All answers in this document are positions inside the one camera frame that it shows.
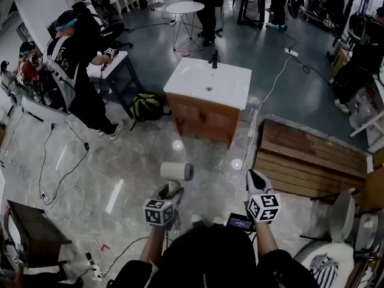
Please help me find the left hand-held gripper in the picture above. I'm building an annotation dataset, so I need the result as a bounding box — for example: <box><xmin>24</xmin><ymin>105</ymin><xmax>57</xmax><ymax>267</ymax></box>
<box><xmin>143</xmin><ymin>184</ymin><xmax>185</xmax><ymax>231</ymax></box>

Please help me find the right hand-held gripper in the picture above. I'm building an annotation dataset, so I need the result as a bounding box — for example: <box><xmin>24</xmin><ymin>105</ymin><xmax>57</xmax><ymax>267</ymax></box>
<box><xmin>245</xmin><ymin>169</ymin><xmax>281</xmax><ymax>223</ymax></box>

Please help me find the beige hair dryer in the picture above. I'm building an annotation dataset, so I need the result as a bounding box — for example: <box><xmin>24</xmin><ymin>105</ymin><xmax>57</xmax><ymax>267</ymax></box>
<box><xmin>160</xmin><ymin>162</ymin><xmax>195</xmax><ymax>236</ymax></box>

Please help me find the white sink basin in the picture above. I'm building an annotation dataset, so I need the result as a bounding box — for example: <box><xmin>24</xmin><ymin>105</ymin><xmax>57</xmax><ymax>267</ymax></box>
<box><xmin>163</xmin><ymin>57</ymin><xmax>252</xmax><ymax>111</ymax></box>

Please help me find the person's right forearm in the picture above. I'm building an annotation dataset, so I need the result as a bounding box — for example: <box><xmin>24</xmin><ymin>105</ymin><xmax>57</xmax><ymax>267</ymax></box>
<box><xmin>254</xmin><ymin>220</ymin><xmax>280</xmax><ymax>259</ymax></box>

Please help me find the person's left forearm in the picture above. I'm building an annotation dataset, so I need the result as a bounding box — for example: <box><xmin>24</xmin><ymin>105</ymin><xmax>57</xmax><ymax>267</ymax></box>
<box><xmin>139</xmin><ymin>225</ymin><xmax>167</xmax><ymax>266</ymax></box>

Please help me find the wooden sink cabinet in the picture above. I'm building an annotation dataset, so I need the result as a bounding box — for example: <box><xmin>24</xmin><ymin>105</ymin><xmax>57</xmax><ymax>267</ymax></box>
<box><xmin>166</xmin><ymin>93</ymin><xmax>242</xmax><ymax>149</ymax></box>

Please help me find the black device with screen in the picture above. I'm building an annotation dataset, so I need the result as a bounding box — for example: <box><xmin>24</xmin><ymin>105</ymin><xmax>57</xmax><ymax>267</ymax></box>
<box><xmin>226</xmin><ymin>213</ymin><xmax>256</xmax><ymax>232</ymax></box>

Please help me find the wooden slatted platform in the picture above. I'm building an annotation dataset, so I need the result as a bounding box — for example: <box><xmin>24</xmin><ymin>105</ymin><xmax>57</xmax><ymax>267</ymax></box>
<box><xmin>254</xmin><ymin>115</ymin><xmax>373</xmax><ymax>212</ymax></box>

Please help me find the person's black clothing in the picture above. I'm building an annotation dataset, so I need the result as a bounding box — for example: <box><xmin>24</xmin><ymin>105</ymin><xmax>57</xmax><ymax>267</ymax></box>
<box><xmin>106</xmin><ymin>225</ymin><xmax>319</xmax><ymax>288</ymax></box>

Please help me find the yellow and black backpack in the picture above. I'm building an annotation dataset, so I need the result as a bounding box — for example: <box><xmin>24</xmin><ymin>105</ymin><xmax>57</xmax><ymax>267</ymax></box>
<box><xmin>130</xmin><ymin>92</ymin><xmax>169</xmax><ymax>131</ymax></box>

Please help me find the grey round-back chair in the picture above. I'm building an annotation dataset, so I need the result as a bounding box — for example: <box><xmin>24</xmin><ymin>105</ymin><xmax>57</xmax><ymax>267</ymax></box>
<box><xmin>299</xmin><ymin>187</ymin><xmax>365</xmax><ymax>244</ymax></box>

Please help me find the striped black white cloth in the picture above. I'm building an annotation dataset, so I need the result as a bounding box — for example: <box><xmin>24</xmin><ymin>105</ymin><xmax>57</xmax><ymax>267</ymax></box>
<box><xmin>308</xmin><ymin>253</ymin><xmax>340</xmax><ymax>288</ymax></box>

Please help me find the clear water bottles pack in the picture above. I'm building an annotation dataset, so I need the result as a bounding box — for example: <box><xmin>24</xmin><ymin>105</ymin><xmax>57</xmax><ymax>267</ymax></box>
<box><xmin>349</xmin><ymin>94</ymin><xmax>376</xmax><ymax>129</ymax></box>

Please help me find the dark brown wooden side table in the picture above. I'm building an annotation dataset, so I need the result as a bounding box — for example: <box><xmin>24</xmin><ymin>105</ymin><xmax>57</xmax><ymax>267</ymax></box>
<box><xmin>5</xmin><ymin>199</ymin><xmax>73</xmax><ymax>269</ymax></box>

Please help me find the brown cardboard box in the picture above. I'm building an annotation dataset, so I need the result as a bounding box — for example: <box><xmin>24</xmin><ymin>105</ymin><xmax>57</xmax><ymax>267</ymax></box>
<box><xmin>331</xmin><ymin>48</ymin><xmax>352</xmax><ymax>76</ymax></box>

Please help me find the black office chair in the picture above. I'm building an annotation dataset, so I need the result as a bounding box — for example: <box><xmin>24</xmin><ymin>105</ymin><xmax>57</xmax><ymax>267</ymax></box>
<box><xmin>71</xmin><ymin>1</ymin><xmax>133</xmax><ymax>52</ymax></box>

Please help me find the black leg work table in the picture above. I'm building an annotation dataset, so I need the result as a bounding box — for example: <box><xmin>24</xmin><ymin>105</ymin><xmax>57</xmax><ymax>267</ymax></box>
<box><xmin>230</xmin><ymin>0</ymin><xmax>275</xmax><ymax>29</ymax></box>

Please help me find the thin white floor cable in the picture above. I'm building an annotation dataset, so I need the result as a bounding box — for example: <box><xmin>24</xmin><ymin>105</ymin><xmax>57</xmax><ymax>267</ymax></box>
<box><xmin>41</xmin><ymin>183</ymin><xmax>104</xmax><ymax>271</ymax></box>

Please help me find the long white cable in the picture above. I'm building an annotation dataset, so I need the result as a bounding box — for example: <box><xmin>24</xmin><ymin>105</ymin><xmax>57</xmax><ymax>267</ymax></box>
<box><xmin>229</xmin><ymin>55</ymin><xmax>293</xmax><ymax>218</ymax></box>

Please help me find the black metal frame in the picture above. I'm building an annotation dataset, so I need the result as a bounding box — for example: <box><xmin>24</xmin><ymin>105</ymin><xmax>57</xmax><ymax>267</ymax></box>
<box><xmin>98</xmin><ymin>60</ymin><xmax>144</xmax><ymax>119</ymax></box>

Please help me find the black power cable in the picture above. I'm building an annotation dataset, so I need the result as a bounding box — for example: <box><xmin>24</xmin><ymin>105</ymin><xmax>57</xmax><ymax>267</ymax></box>
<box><xmin>281</xmin><ymin>31</ymin><xmax>332</xmax><ymax>85</ymax></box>

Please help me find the thin black floor cable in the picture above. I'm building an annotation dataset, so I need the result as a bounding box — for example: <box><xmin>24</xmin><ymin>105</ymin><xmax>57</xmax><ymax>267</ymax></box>
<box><xmin>38</xmin><ymin>121</ymin><xmax>91</xmax><ymax>206</ymax></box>

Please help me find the round white wire-leg table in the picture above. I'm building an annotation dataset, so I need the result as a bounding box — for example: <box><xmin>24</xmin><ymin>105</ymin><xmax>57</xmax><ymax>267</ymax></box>
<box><xmin>165</xmin><ymin>1</ymin><xmax>205</xmax><ymax>52</ymax></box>

